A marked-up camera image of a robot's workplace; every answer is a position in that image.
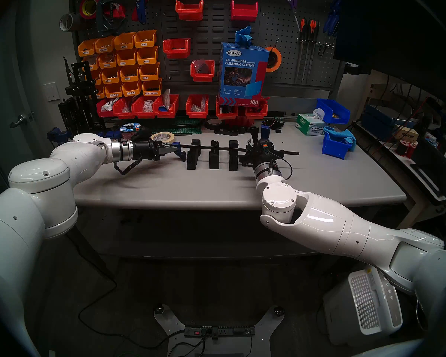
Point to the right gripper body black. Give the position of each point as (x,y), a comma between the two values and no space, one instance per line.
(265,161)

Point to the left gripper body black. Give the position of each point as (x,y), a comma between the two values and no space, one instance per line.
(145,150)

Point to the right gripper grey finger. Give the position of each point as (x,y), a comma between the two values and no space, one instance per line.
(245,160)
(253,147)

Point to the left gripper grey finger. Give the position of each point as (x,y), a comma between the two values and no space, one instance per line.
(165,153)
(165,147)

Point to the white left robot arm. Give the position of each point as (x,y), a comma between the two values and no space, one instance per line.
(33,211)

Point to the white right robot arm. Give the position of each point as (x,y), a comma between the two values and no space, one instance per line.
(338,230)

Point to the black 3D printed block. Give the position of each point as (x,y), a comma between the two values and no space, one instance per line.
(192,159)
(233,162)
(214,161)

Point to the black printed parts pile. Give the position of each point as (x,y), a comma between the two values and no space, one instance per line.
(236,131)

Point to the dark green hanging clamp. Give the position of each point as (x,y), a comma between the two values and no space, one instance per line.
(107,14)

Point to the beige masking tape roll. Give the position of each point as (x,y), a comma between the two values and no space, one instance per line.
(172,140)

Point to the green cutting mat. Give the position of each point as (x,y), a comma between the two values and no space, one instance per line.
(186,130)

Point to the red storage bin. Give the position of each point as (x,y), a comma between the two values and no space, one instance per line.
(202,76)
(197,113)
(256,113)
(244,12)
(176,49)
(166,113)
(189,13)
(242,121)
(143,113)
(122,113)
(103,112)
(226,114)

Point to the green circuit board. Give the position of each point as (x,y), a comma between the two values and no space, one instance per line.
(277,122)

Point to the black tape roll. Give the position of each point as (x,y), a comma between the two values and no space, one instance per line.
(209,125)

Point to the green white Kimtech tissue box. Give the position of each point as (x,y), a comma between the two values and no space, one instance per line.
(308,126)

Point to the yellow storage bin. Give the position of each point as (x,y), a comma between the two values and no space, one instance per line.
(152,87)
(96,79)
(93,64)
(145,40)
(149,72)
(123,42)
(147,56)
(129,74)
(100,93)
(113,91)
(126,58)
(132,89)
(110,77)
(107,61)
(86,49)
(104,45)

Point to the blue cleaning cloths box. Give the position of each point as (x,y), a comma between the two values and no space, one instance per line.
(238,88)

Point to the blue storage bin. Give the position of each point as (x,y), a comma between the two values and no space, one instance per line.
(336,111)
(332,148)

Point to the white tissue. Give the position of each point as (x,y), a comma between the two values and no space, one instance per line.
(319,113)

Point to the blue microfiber cloth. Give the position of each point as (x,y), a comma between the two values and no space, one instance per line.
(343,137)

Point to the orange tape roll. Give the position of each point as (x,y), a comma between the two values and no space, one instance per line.
(278,64)

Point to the blue bench vise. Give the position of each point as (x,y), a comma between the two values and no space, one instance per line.
(57,136)

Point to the dark grey pegboard panel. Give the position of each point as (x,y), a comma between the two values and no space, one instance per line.
(319,62)

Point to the blue cloth in box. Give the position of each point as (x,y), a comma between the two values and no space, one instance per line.
(243,36)

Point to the black carabiner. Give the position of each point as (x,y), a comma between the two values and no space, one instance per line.
(320,51)

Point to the blue metal box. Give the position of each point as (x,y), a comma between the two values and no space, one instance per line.
(377,124)

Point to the dark louvered bin panel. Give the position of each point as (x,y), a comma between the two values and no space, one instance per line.
(215,29)

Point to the orange black screwdrivers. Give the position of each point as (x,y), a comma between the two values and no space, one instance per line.
(312,25)

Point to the cardboard Tuofeng box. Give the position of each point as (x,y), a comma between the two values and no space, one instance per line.
(407,134)

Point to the blue pliers on pegboard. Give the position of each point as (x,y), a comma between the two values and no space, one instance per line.
(332,19)

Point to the wooden side table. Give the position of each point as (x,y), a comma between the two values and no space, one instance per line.
(405,218)

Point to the red yellow tape roll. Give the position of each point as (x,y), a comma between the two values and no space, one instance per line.
(89,7)

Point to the black power strip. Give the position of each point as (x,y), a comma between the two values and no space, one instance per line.
(219,331)

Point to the white air purifier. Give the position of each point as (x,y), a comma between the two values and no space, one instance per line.
(368,308)

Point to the black curved Dell monitor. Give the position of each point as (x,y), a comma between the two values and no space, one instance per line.
(401,32)

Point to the right wrist camera black orange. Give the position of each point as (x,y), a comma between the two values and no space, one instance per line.
(267,145)

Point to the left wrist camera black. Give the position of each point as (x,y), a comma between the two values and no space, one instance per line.
(139,133)

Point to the black tower frame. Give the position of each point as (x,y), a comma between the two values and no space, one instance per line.
(80,99)

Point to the white light switch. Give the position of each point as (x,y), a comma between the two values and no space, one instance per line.
(52,91)

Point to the grey duct tape roll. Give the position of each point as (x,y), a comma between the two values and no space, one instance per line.
(74,21)

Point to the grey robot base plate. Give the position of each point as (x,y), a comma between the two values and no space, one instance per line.
(171,322)

